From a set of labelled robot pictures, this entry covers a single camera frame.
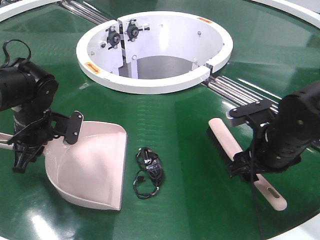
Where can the pink hand brush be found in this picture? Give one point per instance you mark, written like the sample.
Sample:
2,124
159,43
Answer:
227,142

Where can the orange arrow sticker front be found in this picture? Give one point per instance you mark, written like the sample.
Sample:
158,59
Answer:
93,68

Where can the pink plastic dustpan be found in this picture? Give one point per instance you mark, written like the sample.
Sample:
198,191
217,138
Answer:
90,172

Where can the white rim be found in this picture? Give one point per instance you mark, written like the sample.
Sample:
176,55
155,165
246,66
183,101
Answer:
22,6
293,9

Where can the left steel roller set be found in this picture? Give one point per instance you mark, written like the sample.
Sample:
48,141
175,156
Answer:
85,11

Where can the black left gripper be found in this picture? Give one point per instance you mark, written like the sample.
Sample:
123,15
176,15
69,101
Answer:
31,131

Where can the left black bearing block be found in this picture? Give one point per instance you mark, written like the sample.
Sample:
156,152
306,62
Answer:
113,38

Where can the orange sticker rear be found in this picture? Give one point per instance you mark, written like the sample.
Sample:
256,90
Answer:
205,20

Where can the white outer rim left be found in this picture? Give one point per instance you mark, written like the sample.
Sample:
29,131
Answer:
22,6

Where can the green conveyor belt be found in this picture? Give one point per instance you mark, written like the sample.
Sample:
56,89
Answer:
175,183

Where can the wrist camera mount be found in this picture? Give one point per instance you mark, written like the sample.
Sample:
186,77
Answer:
68,127
257,114

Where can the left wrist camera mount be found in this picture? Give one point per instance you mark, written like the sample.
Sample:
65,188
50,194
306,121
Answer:
68,127

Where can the right steel roller set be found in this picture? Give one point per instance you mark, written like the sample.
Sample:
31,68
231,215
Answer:
241,92

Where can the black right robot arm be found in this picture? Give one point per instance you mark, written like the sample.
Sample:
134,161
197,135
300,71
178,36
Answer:
278,138

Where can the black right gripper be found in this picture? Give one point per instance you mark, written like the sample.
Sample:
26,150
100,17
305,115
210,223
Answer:
243,165

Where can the black bearing block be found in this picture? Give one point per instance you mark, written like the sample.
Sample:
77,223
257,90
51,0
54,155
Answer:
113,38
133,30

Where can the steel roller set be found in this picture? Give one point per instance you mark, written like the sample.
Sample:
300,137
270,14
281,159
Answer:
85,11
241,92

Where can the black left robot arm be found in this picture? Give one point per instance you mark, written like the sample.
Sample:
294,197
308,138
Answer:
29,91

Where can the right black bearing block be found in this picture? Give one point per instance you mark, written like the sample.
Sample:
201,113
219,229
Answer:
133,30

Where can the white outer rim right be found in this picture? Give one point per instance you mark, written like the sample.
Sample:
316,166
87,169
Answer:
293,9

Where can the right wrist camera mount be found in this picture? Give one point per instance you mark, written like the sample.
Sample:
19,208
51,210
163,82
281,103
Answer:
257,114

